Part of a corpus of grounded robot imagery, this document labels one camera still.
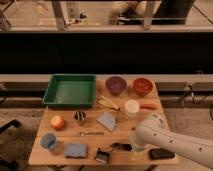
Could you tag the light blue cloth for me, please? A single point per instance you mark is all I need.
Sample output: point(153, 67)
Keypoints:
point(108, 121)

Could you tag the blue sponge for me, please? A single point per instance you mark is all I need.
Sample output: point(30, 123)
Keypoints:
point(76, 151)

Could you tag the metal spoon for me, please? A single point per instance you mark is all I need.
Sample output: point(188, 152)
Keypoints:
point(81, 133)

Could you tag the black phone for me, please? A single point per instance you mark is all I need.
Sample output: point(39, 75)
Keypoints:
point(159, 153)

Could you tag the yellow banana toy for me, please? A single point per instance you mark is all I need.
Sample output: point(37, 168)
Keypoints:
point(108, 103)

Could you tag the wooden table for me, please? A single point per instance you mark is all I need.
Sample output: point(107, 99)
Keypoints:
point(125, 124)

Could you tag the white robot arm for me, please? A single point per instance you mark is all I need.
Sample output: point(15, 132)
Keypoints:
point(151, 131)

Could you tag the green plastic tray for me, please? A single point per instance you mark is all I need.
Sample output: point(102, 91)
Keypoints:
point(70, 91)

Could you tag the purple bowl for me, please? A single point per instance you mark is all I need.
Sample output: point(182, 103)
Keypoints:
point(115, 85)

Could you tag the blue plastic cup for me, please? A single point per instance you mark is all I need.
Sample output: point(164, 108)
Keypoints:
point(49, 142)

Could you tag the orange apple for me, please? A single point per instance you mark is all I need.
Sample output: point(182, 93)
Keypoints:
point(57, 122)

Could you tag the black handled brush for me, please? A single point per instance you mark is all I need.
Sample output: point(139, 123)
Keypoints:
point(103, 154)

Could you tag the red bowl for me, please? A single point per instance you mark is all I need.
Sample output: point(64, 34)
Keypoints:
point(142, 86)

